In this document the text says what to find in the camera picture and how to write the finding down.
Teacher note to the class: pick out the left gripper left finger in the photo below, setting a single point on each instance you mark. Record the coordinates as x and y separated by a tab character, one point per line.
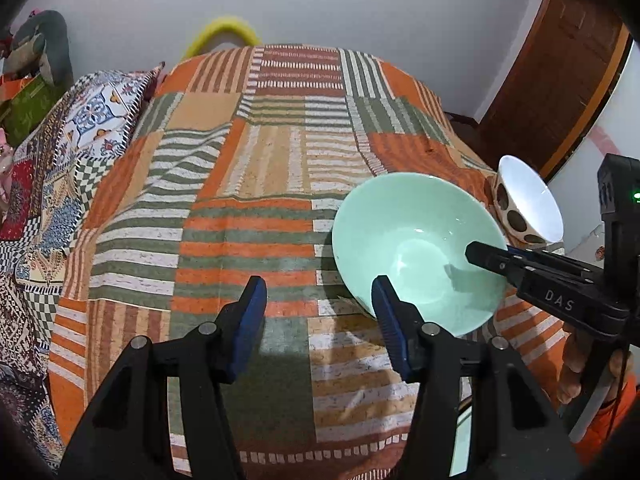
124	432

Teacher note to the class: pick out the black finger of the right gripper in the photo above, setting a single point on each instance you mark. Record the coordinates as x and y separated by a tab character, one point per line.
505	262

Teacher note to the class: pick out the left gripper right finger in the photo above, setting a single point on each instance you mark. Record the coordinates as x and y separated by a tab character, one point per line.
516	433

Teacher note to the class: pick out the mint green plate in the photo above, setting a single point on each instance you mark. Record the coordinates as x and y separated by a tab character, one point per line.
462	441

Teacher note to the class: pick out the mint green bowl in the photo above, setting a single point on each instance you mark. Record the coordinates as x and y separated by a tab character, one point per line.
414	229

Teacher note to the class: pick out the right orange sleeve forearm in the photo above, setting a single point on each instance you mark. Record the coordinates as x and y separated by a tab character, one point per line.
595	437

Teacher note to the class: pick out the right hand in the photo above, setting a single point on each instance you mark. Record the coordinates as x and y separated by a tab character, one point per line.
575	354

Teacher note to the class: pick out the white spotted bowl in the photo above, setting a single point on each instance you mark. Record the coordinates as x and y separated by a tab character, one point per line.
524	204

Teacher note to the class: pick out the brown wooden door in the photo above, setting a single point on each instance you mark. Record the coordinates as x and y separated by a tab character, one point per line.
563	75

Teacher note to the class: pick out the striped patchwork bedspread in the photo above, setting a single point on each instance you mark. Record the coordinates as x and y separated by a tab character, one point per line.
238	168

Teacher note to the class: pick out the pink toy figure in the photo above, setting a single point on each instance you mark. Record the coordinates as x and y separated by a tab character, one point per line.
6	165

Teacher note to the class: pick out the patterned pillow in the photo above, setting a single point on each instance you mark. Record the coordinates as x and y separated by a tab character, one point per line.
55	174

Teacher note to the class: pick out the green box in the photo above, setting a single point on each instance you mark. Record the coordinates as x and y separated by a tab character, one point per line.
24	104

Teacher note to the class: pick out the yellow round object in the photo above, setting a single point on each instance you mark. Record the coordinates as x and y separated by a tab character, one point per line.
220	29

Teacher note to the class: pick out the grey plush toy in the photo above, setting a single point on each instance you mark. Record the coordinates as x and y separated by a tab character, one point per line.
40	46

